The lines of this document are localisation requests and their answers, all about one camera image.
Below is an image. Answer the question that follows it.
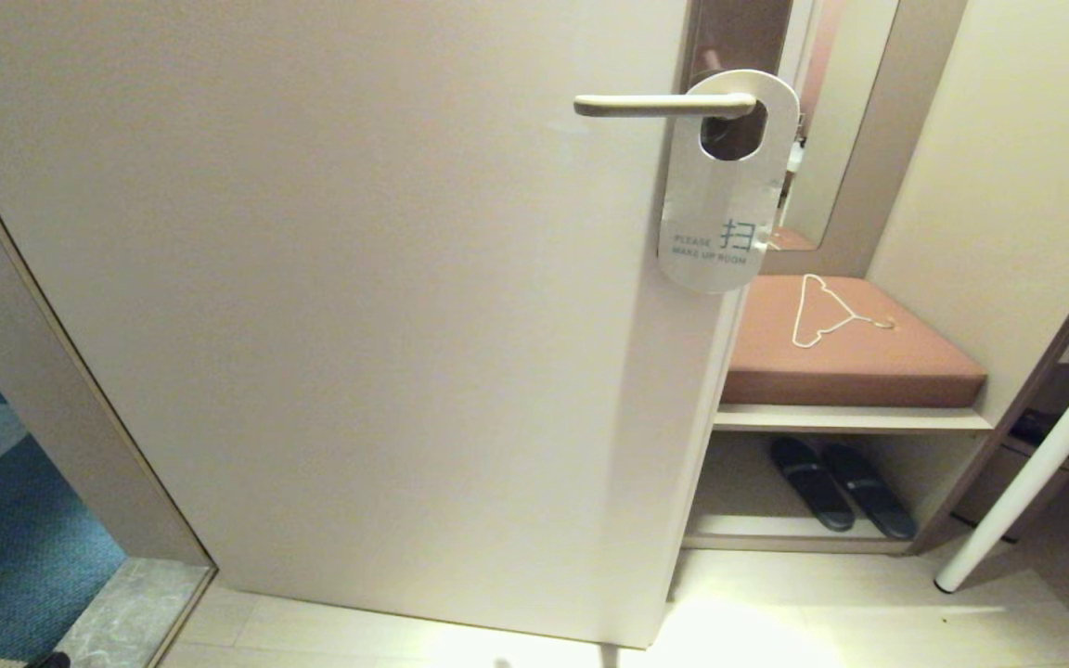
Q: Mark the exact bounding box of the grey do-not-disturb door sign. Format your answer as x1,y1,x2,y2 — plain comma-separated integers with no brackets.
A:
657,70,801,295

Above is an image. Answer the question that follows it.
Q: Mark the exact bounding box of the beige door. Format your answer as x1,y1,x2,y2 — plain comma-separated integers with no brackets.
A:
0,0,823,649

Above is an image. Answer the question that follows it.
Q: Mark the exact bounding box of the grey marble threshold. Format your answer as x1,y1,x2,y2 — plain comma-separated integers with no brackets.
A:
38,554,218,668

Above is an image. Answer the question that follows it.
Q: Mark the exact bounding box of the blue carpet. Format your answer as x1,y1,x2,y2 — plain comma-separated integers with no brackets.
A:
0,311,127,665

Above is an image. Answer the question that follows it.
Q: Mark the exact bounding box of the black slipper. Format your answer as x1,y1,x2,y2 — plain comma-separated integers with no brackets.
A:
820,443,918,541
769,436,856,532

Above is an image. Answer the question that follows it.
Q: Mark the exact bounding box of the brown seat cushion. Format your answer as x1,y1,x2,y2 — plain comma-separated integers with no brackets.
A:
720,275,988,407

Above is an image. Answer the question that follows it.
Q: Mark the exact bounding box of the white table leg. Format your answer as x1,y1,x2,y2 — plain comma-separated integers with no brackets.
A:
935,339,1069,593

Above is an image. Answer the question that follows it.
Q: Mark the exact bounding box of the cream door handle lever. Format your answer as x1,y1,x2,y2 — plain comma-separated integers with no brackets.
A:
573,93,758,119

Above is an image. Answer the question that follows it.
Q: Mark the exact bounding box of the white wire hanger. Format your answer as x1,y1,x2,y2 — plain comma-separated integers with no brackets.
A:
792,274,897,349

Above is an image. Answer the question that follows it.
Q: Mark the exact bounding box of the bronze door lock plate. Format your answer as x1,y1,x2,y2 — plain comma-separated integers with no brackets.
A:
686,0,793,161

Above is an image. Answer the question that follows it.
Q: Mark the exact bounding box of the wall mirror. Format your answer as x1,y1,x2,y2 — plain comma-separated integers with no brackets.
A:
780,0,900,251

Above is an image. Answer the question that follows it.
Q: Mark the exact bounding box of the brown mirror frame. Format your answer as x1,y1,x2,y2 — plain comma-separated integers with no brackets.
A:
759,0,969,276

